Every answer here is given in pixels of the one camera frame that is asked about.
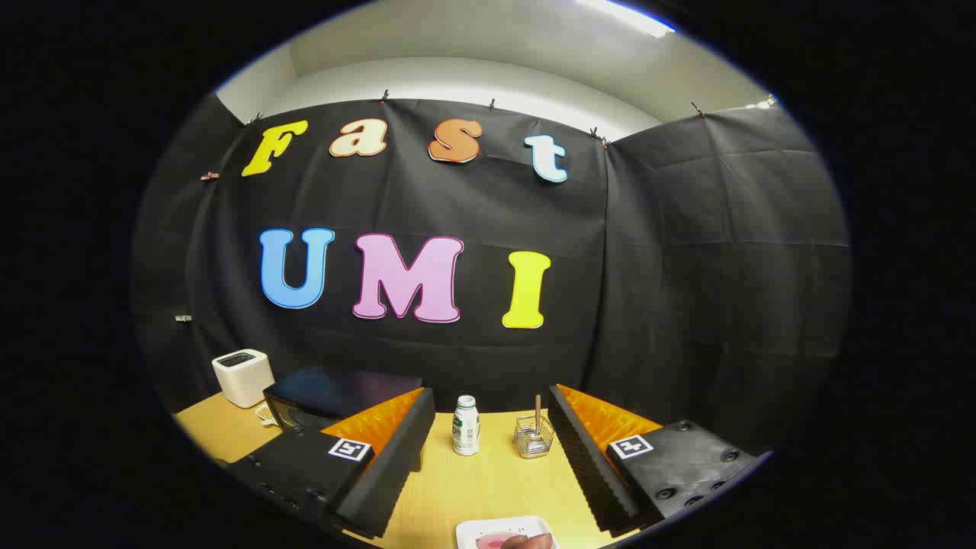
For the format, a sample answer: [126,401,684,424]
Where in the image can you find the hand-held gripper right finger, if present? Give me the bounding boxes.
[547,384,771,535]

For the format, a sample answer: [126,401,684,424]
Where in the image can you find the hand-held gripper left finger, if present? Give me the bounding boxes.
[229,387,436,540]

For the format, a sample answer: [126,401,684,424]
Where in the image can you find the black toaster oven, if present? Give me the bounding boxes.
[263,364,424,437]

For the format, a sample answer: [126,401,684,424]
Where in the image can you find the white square plate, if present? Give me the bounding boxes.
[456,515,559,549]

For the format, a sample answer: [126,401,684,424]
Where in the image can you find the white toaster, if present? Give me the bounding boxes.
[211,348,275,409]

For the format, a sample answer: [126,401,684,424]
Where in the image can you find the white bottle green label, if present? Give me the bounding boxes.
[451,395,481,457]

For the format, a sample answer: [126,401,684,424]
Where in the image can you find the black backdrop cloth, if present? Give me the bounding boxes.
[130,95,851,458]

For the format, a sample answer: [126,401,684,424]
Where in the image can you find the ceiling light strip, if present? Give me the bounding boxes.
[576,0,677,39]

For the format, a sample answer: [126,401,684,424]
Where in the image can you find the metal wire basket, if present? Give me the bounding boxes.
[513,414,555,459]

